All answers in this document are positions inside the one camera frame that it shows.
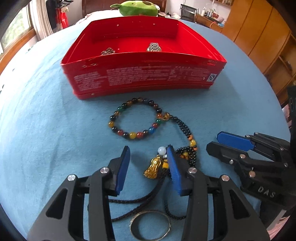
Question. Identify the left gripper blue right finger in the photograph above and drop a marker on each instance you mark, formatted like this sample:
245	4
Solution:
234	216

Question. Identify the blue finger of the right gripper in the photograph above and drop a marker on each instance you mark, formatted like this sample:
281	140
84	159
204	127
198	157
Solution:
226	154
235	141

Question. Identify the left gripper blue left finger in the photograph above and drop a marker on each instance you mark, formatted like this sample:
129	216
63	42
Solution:
62	216

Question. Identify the black cord gold pendant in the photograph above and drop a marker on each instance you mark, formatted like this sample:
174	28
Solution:
157	170

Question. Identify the wide dark silver bangle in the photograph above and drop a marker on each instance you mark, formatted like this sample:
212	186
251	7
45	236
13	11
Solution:
150	225

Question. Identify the silver metal wristwatch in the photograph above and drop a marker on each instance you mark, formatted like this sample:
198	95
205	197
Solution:
154	47

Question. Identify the blue bed cover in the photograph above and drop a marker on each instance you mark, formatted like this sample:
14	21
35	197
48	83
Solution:
47	133

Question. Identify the wooden wardrobe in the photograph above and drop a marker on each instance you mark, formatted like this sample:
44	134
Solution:
259	30

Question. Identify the wooden desk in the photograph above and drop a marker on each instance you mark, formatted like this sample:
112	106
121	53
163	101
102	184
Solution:
208	22

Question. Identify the black desk chair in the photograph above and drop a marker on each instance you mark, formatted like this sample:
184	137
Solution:
188	13

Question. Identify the red tin box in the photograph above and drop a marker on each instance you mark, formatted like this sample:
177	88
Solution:
110	57

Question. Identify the green avocado plush toy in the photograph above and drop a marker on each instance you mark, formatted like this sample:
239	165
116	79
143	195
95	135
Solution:
136	8

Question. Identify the wooden framed side window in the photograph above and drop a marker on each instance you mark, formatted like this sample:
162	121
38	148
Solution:
19	32

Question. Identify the beige curtain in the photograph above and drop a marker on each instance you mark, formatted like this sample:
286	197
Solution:
40	19

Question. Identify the coat rack with clothes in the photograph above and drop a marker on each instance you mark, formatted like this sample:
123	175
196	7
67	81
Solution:
56	11

